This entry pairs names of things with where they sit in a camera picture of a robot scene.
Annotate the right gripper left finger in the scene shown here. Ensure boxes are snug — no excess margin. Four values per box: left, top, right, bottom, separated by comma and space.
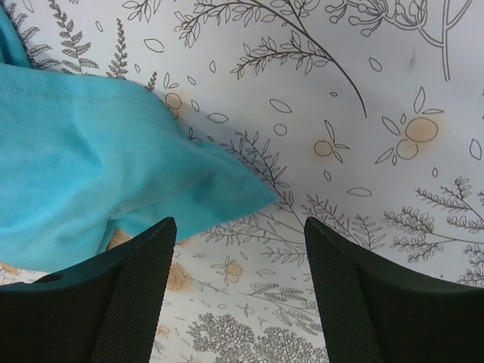
1, 217, 176, 362

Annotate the teal t shirt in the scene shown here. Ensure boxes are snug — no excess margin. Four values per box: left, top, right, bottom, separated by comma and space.
1, 14, 276, 272

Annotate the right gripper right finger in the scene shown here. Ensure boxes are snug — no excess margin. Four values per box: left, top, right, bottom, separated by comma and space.
304, 217, 483, 363

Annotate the floral patterned table mat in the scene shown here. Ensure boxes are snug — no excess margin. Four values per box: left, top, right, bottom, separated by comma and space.
1, 1, 483, 362

